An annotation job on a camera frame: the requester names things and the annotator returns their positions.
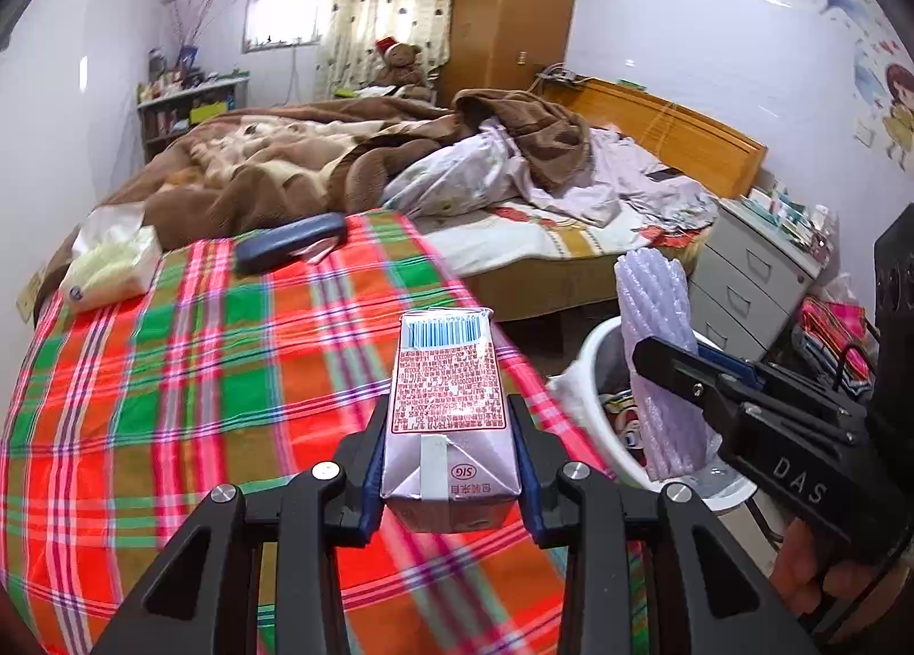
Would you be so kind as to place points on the dark blue glasses case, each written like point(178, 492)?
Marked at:
point(310, 239)

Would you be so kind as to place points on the teddy bear red hat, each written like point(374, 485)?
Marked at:
point(400, 73)

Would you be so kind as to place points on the wooden headboard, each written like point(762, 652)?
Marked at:
point(723, 159)

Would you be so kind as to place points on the plaid cloth red green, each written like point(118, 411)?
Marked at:
point(123, 418)

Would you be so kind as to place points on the wall socket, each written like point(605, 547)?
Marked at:
point(25, 300)

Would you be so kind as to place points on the wooden wardrobe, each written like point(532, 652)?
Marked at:
point(503, 44)

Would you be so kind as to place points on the right hand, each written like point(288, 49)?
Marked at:
point(797, 579)

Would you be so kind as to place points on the tissue pack plastic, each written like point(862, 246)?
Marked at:
point(114, 257)

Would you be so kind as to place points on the wall shelf with items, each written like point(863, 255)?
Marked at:
point(177, 97)

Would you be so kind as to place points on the grey drawer nightstand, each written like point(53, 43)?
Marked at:
point(748, 281)

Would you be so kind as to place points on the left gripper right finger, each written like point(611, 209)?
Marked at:
point(645, 572)

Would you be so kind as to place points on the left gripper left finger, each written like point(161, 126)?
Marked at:
point(202, 593)

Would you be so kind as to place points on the purple white milk carton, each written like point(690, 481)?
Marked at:
point(449, 465)

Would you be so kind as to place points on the mattress with floral sheet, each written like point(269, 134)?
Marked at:
point(523, 263)

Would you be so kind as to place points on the red patterned bag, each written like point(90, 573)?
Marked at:
point(835, 340)

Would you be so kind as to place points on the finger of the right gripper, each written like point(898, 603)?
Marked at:
point(743, 370)
point(695, 380)

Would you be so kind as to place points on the window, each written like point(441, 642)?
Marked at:
point(274, 24)

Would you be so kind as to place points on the brown blanket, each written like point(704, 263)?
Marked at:
point(250, 169)

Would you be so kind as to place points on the white trash bin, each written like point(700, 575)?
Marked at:
point(595, 393)

